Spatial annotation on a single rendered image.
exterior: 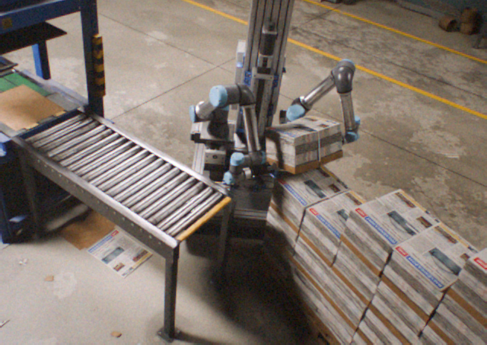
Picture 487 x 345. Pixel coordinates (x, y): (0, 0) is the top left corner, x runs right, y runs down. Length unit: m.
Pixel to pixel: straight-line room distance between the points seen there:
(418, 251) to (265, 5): 1.64
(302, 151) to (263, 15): 0.86
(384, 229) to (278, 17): 1.42
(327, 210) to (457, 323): 0.92
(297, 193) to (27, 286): 1.82
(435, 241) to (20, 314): 2.41
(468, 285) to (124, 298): 2.06
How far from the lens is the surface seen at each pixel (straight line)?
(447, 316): 2.34
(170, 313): 2.91
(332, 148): 2.95
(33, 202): 3.50
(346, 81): 3.01
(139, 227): 2.59
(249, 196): 3.68
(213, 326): 3.16
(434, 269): 2.35
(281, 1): 3.01
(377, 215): 2.50
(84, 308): 3.27
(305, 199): 2.81
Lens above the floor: 2.64
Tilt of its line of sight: 38 degrees down
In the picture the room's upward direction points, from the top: 9 degrees clockwise
